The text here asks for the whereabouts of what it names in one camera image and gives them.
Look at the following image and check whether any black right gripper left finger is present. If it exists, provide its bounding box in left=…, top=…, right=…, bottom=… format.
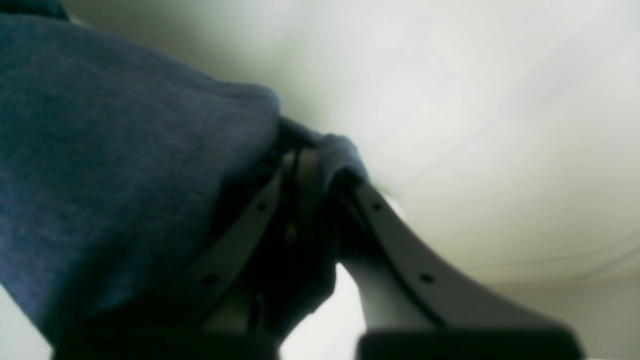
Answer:
left=54, top=149, right=323, bottom=360

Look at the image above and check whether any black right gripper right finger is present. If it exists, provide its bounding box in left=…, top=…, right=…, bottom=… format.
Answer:
left=333, top=172, right=586, bottom=360

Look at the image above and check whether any blue T-shirt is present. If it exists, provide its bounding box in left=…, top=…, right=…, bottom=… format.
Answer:
left=0, top=0, right=368, bottom=347

